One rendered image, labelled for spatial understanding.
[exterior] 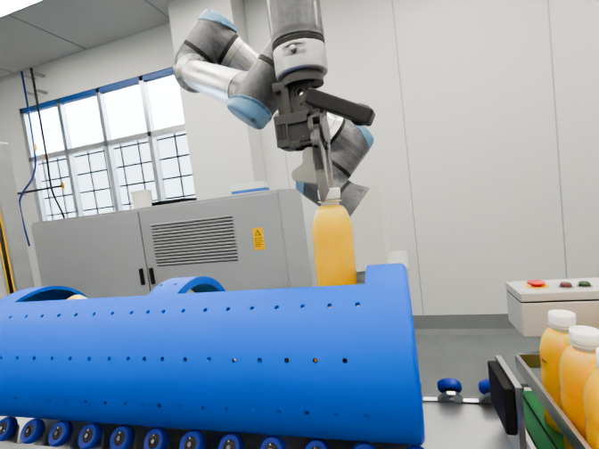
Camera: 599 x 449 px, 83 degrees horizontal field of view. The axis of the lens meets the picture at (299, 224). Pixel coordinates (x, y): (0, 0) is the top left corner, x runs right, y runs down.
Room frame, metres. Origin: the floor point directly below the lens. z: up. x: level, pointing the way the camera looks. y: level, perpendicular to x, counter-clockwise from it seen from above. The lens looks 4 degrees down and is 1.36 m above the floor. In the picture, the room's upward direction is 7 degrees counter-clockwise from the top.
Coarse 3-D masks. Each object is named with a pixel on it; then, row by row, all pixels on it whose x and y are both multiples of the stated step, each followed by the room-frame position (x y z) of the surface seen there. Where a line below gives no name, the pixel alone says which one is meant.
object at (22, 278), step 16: (0, 144) 1.23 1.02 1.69; (0, 160) 1.22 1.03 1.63; (0, 176) 1.21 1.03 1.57; (0, 192) 1.21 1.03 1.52; (16, 192) 1.26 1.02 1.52; (0, 208) 1.21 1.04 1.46; (16, 208) 1.25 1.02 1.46; (0, 224) 1.21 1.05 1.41; (16, 224) 1.24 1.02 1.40; (0, 240) 1.21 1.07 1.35; (16, 240) 1.23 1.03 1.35; (0, 256) 1.22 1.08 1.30; (16, 256) 1.22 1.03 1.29; (16, 272) 1.21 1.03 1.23; (16, 288) 1.20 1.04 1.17
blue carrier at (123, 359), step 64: (0, 320) 0.68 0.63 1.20; (64, 320) 0.63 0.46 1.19; (128, 320) 0.59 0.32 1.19; (192, 320) 0.55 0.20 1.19; (256, 320) 0.52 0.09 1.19; (320, 320) 0.49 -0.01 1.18; (384, 320) 0.46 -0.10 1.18; (0, 384) 0.62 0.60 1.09; (64, 384) 0.58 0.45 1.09; (128, 384) 0.55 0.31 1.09; (192, 384) 0.51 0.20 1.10; (256, 384) 0.48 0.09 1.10; (320, 384) 0.46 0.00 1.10; (384, 384) 0.43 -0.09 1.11
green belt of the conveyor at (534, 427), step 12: (528, 396) 0.67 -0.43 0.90; (528, 408) 0.63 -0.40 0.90; (540, 408) 0.63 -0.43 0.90; (528, 420) 0.61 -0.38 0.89; (540, 420) 0.60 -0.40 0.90; (528, 432) 0.60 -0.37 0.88; (540, 432) 0.57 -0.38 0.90; (552, 432) 0.57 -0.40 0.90; (540, 444) 0.55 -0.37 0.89; (552, 444) 0.54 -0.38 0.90
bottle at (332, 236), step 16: (320, 208) 0.58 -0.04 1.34; (336, 208) 0.57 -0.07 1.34; (320, 224) 0.57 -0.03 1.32; (336, 224) 0.56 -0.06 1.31; (320, 240) 0.57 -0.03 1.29; (336, 240) 0.56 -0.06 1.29; (352, 240) 0.58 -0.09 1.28; (320, 256) 0.57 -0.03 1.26; (336, 256) 0.56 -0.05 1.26; (352, 256) 0.57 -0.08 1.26; (320, 272) 0.57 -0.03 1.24; (336, 272) 0.56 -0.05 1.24; (352, 272) 0.57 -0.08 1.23
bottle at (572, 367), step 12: (576, 348) 0.50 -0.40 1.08; (588, 348) 0.49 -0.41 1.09; (564, 360) 0.51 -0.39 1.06; (576, 360) 0.49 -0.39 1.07; (588, 360) 0.48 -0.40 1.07; (564, 372) 0.51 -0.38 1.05; (576, 372) 0.49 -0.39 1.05; (588, 372) 0.48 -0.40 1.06; (564, 384) 0.51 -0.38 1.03; (576, 384) 0.49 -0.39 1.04; (564, 396) 0.51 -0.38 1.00; (576, 396) 0.49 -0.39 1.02; (564, 408) 0.51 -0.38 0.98; (576, 408) 0.49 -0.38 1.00; (576, 420) 0.49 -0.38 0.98; (564, 444) 0.52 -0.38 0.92
